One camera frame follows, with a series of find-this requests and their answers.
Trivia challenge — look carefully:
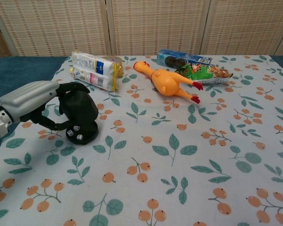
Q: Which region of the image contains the black dice cup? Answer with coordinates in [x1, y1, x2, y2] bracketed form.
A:
[61, 91, 99, 129]

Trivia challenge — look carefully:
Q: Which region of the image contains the floral tablecloth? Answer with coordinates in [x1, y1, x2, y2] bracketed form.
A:
[0, 55, 283, 226]

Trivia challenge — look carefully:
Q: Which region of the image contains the white yellow box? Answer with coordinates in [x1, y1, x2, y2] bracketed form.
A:
[69, 50, 124, 92]

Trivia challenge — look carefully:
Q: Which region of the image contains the clear tape roll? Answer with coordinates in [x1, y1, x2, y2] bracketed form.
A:
[101, 56, 124, 71]

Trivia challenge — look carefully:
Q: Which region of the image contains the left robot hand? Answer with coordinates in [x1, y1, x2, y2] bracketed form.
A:
[0, 81, 91, 131]

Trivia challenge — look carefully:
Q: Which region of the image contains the black round plate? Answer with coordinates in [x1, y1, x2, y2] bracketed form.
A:
[65, 121, 100, 145]

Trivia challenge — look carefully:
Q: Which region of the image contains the blue cookie package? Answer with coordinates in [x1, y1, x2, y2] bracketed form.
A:
[157, 48, 213, 69]

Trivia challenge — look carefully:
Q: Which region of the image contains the yellow rubber chicken toy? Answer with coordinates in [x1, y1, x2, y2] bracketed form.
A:
[133, 60, 204, 105]

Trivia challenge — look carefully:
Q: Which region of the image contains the green snack bag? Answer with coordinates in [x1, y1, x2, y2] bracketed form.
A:
[174, 62, 234, 85]

